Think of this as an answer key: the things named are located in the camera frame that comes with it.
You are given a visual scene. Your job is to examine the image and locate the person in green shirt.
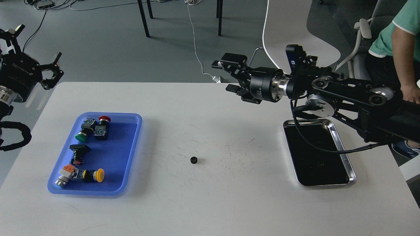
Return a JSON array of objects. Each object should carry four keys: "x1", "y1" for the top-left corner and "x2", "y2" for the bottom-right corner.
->
[{"x1": 365, "y1": 0, "x2": 420, "y2": 160}]

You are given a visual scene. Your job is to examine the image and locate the yellow push button switch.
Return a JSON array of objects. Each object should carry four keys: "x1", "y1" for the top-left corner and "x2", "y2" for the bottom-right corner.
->
[{"x1": 77, "y1": 168, "x2": 105, "y2": 183}]

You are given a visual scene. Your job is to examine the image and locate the black table legs left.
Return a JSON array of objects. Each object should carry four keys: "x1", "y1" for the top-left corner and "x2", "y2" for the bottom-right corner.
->
[{"x1": 137, "y1": 0, "x2": 154, "y2": 38}]

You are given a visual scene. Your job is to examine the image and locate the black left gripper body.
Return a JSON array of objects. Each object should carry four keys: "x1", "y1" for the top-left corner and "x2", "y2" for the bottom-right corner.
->
[{"x1": 0, "y1": 53, "x2": 42, "y2": 103}]

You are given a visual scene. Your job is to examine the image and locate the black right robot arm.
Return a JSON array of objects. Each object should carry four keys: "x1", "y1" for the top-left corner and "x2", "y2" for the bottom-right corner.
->
[{"x1": 211, "y1": 44, "x2": 419, "y2": 153}]

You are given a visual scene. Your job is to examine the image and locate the black floor cable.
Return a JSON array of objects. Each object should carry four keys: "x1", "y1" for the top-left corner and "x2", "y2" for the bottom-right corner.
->
[{"x1": 21, "y1": 0, "x2": 138, "y2": 54}]

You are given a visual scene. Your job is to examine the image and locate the white plastic chair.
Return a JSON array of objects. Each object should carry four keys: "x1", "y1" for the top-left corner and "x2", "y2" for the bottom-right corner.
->
[{"x1": 250, "y1": 0, "x2": 341, "y2": 74}]

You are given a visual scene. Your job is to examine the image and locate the white cable with charger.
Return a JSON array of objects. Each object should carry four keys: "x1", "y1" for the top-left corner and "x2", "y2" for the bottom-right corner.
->
[{"x1": 184, "y1": 0, "x2": 228, "y2": 84}]

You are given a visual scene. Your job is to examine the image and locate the black table legs right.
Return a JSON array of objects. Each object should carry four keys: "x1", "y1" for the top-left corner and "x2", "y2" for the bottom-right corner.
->
[{"x1": 216, "y1": 0, "x2": 223, "y2": 36}]

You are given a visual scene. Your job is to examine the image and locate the blue plastic tray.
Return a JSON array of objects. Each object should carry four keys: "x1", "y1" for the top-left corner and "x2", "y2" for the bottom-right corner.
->
[{"x1": 47, "y1": 112, "x2": 142, "y2": 197}]

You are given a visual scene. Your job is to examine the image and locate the green push button switch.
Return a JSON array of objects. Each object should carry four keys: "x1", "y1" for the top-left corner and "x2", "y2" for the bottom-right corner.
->
[{"x1": 75, "y1": 118, "x2": 97, "y2": 143}]

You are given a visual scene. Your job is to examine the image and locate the black square push button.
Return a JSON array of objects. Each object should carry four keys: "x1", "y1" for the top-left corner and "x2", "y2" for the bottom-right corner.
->
[{"x1": 69, "y1": 144, "x2": 91, "y2": 166}]

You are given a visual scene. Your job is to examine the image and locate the small black gear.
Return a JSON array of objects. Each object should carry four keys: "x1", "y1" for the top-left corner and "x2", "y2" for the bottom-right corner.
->
[{"x1": 190, "y1": 156, "x2": 198, "y2": 164}]

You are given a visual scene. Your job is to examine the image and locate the person's hand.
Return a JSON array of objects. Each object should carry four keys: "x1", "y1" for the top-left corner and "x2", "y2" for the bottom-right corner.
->
[{"x1": 400, "y1": 84, "x2": 420, "y2": 104}]

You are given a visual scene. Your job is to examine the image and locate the shiny metal tray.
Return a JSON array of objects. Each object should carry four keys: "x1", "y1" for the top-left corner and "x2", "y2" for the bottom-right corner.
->
[{"x1": 283, "y1": 119, "x2": 357, "y2": 187}]

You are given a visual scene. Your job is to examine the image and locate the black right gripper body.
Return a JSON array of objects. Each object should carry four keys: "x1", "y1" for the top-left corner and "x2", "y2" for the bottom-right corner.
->
[{"x1": 249, "y1": 67, "x2": 290, "y2": 103}]

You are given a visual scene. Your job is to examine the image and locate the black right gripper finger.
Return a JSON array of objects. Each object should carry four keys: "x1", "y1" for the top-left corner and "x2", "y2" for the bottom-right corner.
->
[
  {"x1": 211, "y1": 53, "x2": 253, "y2": 86},
  {"x1": 225, "y1": 84, "x2": 262, "y2": 104}
]

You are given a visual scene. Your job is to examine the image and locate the grey office chair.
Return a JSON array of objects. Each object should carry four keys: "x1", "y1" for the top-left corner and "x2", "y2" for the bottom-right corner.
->
[{"x1": 334, "y1": 0, "x2": 406, "y2": 80}]

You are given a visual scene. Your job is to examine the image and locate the silver orange selector switch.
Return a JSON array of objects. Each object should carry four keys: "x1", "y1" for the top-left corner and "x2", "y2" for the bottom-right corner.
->
[{"x1": 55, "y1": 164, "x2": 79, "y2": 188}]

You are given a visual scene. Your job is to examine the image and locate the black table legs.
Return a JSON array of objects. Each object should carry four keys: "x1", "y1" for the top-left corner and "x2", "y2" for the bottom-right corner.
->
[
  {"x1": 137, "y1": 0, "x2": 154, "y2": 38},
  {"x1": 216, "y1": 0, "x2": 223, "y2": 36}
]

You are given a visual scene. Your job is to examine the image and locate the red push button switch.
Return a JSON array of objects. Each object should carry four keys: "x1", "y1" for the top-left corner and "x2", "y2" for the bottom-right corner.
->
[{"x1": 94, "y1": 115, "x2": 111, "y2": 141}]

